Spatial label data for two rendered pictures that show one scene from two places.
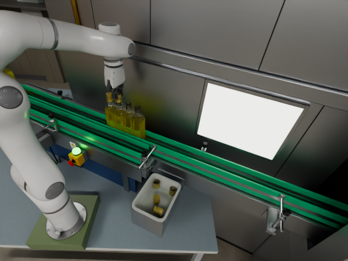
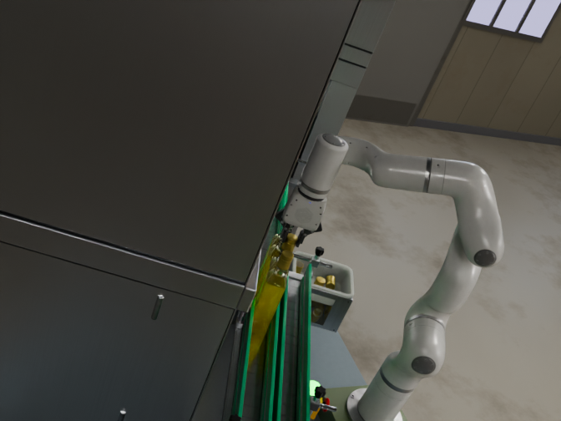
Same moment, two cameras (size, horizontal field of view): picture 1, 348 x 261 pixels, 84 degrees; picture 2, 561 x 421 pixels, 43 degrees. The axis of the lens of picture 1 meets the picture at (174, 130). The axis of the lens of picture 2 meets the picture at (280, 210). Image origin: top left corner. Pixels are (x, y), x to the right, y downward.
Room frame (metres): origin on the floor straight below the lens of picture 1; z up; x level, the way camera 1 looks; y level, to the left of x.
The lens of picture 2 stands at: (1.71, 1.72, 2.42)
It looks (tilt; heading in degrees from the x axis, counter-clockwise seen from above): 31 degrees down; 241
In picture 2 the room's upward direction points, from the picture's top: 22 degrees clockwise
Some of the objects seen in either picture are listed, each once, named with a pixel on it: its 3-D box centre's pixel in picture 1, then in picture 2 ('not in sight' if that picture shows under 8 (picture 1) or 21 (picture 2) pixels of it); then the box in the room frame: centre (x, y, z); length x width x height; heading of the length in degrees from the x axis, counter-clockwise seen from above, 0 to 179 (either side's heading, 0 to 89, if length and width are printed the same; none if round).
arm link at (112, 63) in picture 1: (113, 60); (313, 186); (0.85, 0.30, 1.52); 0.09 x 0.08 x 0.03; 159
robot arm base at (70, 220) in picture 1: (61, 211); (385, 396); (0.42, 0.50, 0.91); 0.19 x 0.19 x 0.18
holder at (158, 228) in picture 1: (159, 199); (307, 290); (0.54, 0.04, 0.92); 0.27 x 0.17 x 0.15; 160
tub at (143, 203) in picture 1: (157, 199); (319, 281); (0.51, 0.05, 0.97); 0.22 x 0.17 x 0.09; 160
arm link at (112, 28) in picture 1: (112, 41); (325, 160); (0.84, 0.30, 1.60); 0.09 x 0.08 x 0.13; 62
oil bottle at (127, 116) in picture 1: (130, 126); (270, 276); (0.83, 0.25, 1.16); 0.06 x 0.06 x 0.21; 69
